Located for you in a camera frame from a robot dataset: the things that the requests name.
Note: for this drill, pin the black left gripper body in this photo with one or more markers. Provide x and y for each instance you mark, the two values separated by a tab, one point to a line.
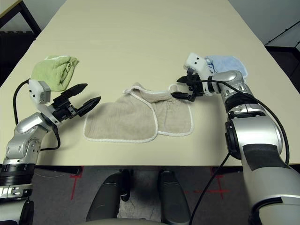
64	110

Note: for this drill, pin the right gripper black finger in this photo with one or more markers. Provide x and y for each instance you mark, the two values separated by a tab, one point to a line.
184	80
181	95

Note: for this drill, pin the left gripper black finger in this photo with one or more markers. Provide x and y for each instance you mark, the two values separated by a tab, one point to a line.
75	91
89	105

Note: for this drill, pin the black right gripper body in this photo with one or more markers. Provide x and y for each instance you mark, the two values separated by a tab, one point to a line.
195	87

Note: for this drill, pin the beige towel with white trim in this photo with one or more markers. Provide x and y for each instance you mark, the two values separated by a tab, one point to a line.
122	122

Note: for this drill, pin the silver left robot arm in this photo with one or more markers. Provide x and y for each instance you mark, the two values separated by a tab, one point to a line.
25	131

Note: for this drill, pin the green folded towel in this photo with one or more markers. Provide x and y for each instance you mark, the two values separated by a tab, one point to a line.
51	70

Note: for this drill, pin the light blue folded towel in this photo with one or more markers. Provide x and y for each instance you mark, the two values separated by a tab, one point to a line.
227	64

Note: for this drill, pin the black table foot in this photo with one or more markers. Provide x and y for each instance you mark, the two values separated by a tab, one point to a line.
76	172

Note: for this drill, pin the red tape floor cross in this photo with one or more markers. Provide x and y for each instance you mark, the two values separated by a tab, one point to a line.
75	177
221	191

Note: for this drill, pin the black foam floor mat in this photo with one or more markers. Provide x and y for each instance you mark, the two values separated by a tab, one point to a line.
11	51

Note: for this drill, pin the dark grey robot left leg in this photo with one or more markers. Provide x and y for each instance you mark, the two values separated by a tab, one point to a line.
105	197

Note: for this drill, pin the light grey robot torso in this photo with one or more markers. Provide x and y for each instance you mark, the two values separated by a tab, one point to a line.
122	222

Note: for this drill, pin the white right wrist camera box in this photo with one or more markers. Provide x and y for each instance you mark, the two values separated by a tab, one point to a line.
197	63

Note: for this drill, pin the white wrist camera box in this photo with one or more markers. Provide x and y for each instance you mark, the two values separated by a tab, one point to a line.
197	63
35	91

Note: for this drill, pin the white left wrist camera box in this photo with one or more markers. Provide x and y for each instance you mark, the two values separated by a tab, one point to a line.
35	91

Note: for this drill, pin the black frame cabinet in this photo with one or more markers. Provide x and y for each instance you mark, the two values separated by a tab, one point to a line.
286	58

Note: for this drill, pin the side table with black frame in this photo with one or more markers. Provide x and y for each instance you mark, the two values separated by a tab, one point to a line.
5	7

